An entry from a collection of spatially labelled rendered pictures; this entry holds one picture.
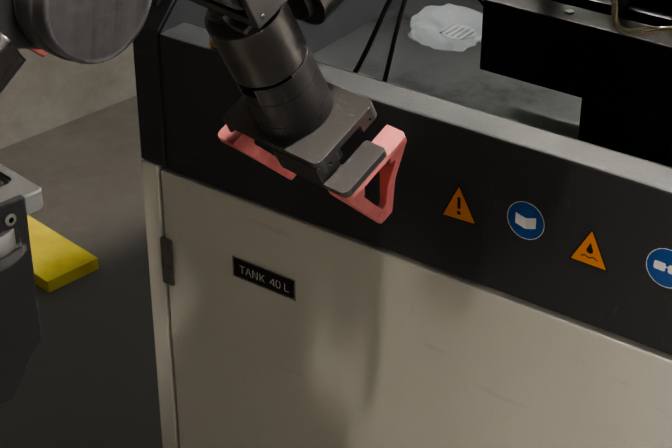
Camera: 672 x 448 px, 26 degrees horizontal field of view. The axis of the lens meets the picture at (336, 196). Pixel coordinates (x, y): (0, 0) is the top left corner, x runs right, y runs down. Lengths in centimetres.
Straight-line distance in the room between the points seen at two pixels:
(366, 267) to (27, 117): 202
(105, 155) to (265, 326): 176
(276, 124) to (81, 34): 23
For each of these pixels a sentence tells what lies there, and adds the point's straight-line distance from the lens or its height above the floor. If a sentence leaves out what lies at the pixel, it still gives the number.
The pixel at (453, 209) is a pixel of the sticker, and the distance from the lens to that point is 136.
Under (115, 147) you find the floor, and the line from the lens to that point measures 335.
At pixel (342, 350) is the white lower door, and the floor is 65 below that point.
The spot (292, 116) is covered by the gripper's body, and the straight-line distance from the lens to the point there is 102.
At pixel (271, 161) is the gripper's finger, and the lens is 113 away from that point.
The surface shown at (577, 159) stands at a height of 95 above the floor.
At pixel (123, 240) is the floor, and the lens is 299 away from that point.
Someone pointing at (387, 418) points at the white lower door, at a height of 58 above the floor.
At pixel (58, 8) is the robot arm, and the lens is 83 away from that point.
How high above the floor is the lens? 155
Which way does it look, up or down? 30 degrees down
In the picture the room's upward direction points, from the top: straight up
